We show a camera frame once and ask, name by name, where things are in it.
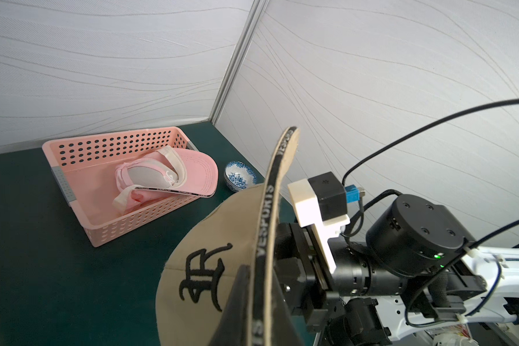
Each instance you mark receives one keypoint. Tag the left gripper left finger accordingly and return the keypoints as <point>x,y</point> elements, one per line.
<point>232,327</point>

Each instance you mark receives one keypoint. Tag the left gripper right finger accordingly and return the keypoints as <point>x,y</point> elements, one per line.
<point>283,332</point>

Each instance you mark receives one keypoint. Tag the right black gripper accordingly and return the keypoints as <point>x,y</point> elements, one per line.
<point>306,288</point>

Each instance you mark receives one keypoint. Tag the beige baseball cap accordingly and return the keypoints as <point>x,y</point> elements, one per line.
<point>197,278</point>

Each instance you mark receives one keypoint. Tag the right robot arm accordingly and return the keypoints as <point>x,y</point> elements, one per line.
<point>418,269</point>

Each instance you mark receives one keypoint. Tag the pink baseball cap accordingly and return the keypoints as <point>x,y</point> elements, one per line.
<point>166,172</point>

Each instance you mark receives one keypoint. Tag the blue white porcelain bowl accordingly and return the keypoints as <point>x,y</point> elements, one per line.
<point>238,176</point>

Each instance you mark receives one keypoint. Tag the pink plastic basket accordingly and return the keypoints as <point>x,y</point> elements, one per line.
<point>84,168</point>

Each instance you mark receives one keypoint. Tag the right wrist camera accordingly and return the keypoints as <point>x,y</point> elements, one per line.
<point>321,203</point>

